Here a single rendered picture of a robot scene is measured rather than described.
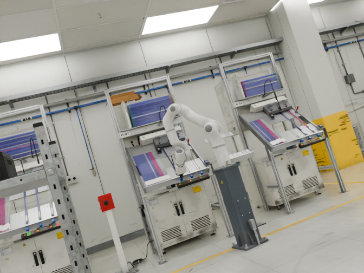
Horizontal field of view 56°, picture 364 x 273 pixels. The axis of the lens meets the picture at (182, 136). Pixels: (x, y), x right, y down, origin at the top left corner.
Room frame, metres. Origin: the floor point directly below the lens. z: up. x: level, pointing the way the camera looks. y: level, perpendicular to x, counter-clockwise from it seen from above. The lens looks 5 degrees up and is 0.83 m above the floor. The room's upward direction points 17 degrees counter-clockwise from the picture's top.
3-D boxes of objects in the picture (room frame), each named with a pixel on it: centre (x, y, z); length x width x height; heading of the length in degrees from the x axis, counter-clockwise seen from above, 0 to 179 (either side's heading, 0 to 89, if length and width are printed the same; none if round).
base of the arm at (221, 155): (3.07, -0.29, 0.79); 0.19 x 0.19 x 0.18
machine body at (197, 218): (4.05, 0.35, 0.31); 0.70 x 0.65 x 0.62; 107
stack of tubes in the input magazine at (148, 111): (3.95, 0.25, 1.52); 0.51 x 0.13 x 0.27; 107
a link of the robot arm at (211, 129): (3.04, -0.28, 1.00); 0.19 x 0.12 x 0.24; 155
